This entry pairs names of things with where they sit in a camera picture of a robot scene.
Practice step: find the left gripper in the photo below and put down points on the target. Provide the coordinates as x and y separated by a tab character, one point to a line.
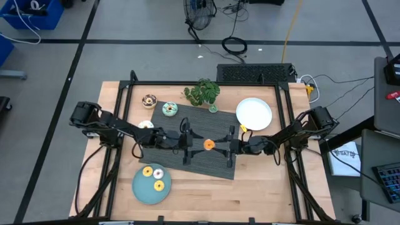
179	141

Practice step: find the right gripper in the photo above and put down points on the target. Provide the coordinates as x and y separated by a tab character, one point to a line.
240	146

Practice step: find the small orange iced donut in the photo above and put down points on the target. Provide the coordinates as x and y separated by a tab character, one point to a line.
206	146

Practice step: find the grey woven placemat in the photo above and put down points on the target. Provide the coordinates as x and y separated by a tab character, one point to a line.
206	165

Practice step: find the small green iced donut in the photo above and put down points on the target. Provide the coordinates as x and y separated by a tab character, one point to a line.
211	109

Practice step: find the large mint iced donut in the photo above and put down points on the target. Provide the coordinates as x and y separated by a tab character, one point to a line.
166	111

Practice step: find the small white pink donut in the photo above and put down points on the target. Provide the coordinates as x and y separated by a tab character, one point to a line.
155	175

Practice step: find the large white iced donut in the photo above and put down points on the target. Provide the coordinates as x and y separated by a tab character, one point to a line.
145	124

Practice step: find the small yellow sprinkled donut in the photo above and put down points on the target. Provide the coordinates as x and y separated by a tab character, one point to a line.
156	187
144	172

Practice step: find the large chocolate iced donut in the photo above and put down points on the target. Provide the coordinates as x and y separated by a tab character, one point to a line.
145	103

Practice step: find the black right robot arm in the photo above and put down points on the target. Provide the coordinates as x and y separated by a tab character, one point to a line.
290	137

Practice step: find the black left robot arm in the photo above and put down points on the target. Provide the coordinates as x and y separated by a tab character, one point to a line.
122	126

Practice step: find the white round plate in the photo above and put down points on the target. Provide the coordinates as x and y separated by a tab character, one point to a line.
253	114

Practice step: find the green plant in white pot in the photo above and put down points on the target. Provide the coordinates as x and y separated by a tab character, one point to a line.
203	92

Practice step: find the teal round plate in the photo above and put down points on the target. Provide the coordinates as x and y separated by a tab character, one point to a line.
143	192

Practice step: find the black vented equipment case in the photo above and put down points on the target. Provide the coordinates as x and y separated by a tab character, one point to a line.
256	73

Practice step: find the yellow power connector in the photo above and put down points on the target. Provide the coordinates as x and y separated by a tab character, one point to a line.
309	90

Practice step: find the white printed booklet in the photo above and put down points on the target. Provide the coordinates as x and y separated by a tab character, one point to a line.
343	165

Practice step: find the black floor fan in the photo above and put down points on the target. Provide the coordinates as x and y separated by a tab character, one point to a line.
199	12

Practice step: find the grey desk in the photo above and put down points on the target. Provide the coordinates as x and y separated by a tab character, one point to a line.
386	103
367	175

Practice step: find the black floor box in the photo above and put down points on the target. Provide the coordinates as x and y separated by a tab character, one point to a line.
265	1

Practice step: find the black caster wheel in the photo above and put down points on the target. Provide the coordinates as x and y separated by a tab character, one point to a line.
356	218

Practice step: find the black computer keyboard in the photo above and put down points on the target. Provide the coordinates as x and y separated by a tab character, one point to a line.
389	182

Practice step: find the red flat item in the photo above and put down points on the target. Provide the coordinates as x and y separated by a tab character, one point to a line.
392	95

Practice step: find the black desk device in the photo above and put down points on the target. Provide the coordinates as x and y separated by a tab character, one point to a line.
394	72

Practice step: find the blue plastic bin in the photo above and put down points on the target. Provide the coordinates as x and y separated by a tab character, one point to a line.
4	50
50	17

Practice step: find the black chair base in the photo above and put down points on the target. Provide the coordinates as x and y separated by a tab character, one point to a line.
3	104

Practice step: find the grey stand foot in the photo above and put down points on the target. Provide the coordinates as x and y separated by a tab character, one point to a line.
12	74

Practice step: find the black metal table frame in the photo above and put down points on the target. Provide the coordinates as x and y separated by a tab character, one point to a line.
156	83

